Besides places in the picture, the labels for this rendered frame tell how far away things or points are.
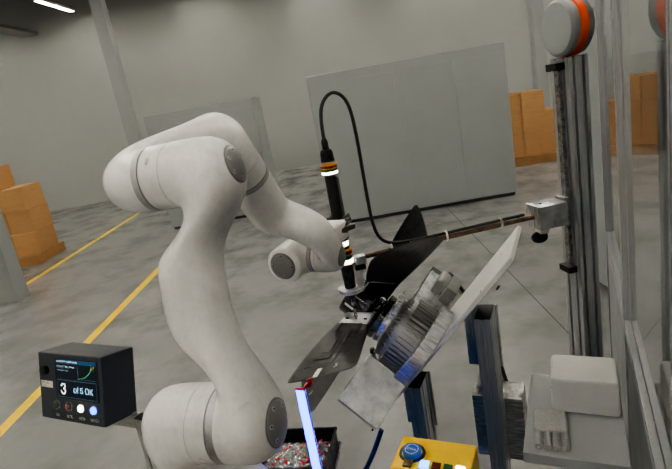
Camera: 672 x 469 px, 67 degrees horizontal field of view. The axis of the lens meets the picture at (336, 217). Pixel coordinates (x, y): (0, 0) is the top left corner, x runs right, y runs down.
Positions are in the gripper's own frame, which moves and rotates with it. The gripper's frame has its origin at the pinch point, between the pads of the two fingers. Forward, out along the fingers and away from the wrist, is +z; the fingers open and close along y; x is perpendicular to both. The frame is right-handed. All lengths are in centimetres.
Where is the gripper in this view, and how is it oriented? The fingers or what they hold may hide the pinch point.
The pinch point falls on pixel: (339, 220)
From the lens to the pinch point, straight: 137.4
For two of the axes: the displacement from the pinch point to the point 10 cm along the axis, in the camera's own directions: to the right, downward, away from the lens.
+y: 9.0, -0.5, -4.3
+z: 3.9, -3.1, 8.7
